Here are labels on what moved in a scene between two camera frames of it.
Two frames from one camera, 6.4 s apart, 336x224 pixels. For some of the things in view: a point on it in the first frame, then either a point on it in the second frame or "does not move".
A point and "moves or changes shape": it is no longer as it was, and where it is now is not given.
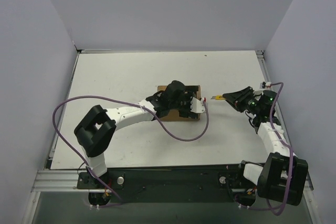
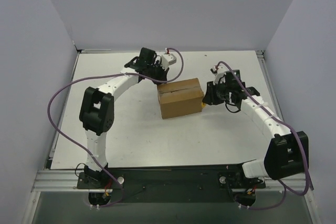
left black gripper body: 185,102 to 159,71
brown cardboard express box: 174,115 moves or changes shape
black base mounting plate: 192,184 does not move
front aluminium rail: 46,180 does not move
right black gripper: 244,99 to 210,94
